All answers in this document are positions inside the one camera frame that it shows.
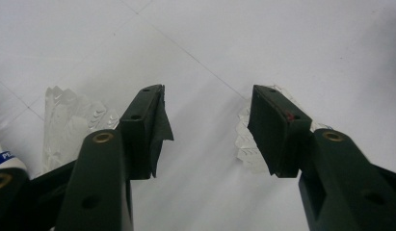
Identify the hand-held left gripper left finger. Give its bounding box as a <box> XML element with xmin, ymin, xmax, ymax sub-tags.
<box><xmin>54</xmin><ymin>84</ymin><xmax>175</xmax><ymax>231</ymax></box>

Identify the white table cover sheet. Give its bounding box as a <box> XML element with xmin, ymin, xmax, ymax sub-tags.
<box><xmin>0</xmin><ymin>0</ymin><xmax>396</xmax><ymax>231</ymax></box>

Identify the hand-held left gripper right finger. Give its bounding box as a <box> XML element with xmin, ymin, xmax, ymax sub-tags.
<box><xmin>248</xmin><ymin>84</ymin><xmax>396</xmax><ymax>231</ymax></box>

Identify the white feather shuttlecock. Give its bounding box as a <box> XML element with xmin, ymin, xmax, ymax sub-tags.
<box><xmin>0</xmin><ymin>129</ymin><xmax>28</xmax><ymax>171</ymax></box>
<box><xmin>41</xmin><ymin>85</ymin><xmax>121</xmax><ymax>177</ymax></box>
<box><xmin>234</xmin><ymin>84</ymin><xmax>330</xmax><ymax>175</ymax></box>

